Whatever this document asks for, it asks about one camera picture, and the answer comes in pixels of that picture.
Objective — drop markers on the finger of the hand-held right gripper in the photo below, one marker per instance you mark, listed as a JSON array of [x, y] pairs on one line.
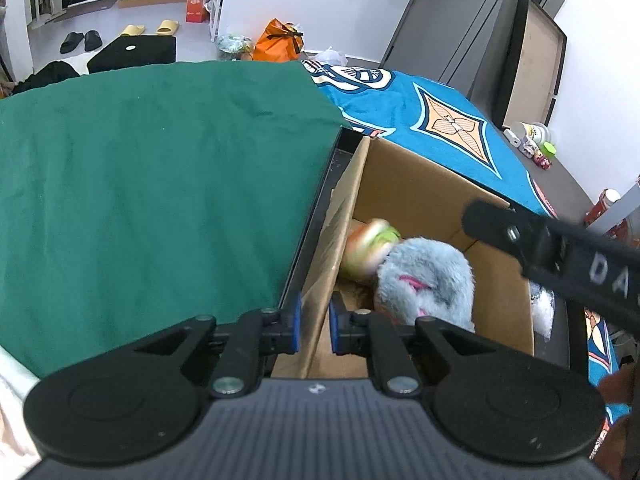
[[500, 230]]

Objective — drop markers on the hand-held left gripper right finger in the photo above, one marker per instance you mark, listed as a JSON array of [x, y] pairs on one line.
[[334, 327]]

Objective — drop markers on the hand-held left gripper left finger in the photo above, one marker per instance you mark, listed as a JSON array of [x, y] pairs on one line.
[[296, 322]]

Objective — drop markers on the white soft packet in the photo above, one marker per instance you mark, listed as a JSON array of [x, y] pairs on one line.
[[542, 310]]

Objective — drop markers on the brown cardboard box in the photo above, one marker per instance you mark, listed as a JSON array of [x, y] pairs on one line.
[[425, 185]]

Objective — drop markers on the grey-blue fluffy plush toy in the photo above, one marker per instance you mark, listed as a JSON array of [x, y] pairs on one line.
[[440, 280]]

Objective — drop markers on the pink figurine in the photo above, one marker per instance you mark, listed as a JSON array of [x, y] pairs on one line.
[[541, 159]]

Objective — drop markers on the burger plush toy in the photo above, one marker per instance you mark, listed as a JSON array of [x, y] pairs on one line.
[[367, 250]]

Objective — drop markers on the white charger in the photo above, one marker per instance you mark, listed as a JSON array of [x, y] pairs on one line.
[[511, 136]]

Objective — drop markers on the green plastic object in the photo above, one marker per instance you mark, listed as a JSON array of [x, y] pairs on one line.
[[550, 149]]

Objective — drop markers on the white labelled jar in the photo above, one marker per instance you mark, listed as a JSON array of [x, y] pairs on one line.
[[529, 132]]

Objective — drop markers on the clear plastic cup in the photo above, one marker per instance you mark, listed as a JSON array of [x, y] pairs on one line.
[[547, 134]]

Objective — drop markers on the person's dark brown clothing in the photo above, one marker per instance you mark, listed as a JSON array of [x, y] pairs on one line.
[[622, 410]]

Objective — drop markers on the blue printed blanket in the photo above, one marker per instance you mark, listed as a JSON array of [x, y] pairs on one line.
[[400, 105]]

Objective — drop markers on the leaning wooden board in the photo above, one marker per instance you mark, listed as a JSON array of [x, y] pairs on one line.
[[535, 60]]

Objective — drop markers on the green blanket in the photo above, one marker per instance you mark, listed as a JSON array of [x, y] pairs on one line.
[[150, 185]]

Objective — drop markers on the dark grey door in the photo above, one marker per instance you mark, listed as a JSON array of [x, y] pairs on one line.
[[440, 25]]

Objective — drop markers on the white plastic bag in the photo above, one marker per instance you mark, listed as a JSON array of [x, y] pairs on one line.
[[330, 55]]

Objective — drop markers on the orange bag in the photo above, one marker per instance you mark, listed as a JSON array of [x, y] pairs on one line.
[[275, 47]]

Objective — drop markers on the green patterned bag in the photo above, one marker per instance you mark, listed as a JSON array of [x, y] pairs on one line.
[[232, 44]]

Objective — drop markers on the white pink cloth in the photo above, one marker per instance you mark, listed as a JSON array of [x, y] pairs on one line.
[[12, 410]]

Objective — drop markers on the yellow slipper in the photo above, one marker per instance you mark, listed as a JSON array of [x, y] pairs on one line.
[[132, 30], [167, 27]]

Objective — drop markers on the white shelf rack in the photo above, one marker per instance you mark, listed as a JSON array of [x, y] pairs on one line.
[[216, 10]]

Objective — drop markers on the red cardboard box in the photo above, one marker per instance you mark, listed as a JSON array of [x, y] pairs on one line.
[[196, 5]]

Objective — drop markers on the black slipper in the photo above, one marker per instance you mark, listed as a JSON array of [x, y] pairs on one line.
[[92, 40], [71, 42]]

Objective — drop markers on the grey metal frame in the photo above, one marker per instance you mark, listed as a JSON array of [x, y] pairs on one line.
[[622, 210]]

